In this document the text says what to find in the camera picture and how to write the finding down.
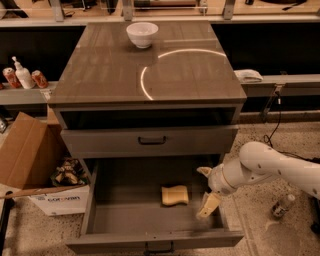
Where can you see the clear plastic bottle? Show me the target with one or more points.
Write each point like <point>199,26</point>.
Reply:
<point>283,205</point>

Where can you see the folded white cloth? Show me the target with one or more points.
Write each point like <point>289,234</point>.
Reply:
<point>248,76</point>

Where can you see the yellow sponge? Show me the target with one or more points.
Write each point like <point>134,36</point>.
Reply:
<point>174,195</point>

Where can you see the white ceramic bowl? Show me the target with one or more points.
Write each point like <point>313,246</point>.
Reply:
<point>141,34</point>

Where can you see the white pump bottle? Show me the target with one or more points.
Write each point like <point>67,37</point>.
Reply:
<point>23,75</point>

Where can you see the open grey lower drawer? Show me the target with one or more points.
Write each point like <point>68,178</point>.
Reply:
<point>125,209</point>

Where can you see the black lower drawer handle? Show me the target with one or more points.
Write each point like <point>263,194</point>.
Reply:
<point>148,251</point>

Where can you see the white printed cardboard box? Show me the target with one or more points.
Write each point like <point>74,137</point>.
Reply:
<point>72,201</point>

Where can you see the red soda can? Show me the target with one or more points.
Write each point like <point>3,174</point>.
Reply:
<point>39,79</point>
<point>9,74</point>

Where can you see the snack bag in box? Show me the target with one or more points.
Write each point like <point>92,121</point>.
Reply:
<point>69,173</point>

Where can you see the brown cardboard box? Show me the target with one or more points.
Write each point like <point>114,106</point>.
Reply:
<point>29,155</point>

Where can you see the black drawer handle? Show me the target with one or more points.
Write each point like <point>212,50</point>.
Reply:
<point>152,141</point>
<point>148,251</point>

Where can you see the red soda can left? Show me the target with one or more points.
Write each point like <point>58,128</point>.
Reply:
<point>9,74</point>

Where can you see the closed grey middle drawer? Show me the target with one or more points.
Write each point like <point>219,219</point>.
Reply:
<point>181,141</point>

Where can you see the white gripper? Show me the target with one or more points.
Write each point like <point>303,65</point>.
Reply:
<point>216,180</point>

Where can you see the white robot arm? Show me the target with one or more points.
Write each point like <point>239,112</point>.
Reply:
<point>257,163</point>

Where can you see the grey drawer cabinet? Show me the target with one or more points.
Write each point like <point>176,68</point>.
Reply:
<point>183,79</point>

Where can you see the red soda can right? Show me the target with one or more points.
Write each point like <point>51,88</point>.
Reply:
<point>39,79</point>

